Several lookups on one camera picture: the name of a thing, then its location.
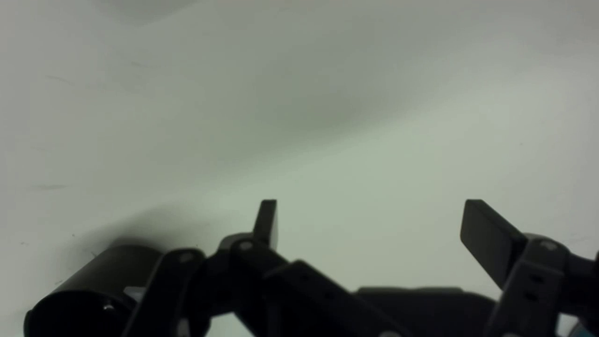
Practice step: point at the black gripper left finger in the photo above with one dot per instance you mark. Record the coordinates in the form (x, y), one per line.
(263, 293)

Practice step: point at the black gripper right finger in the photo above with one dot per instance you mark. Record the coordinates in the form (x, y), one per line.
(530, 281)

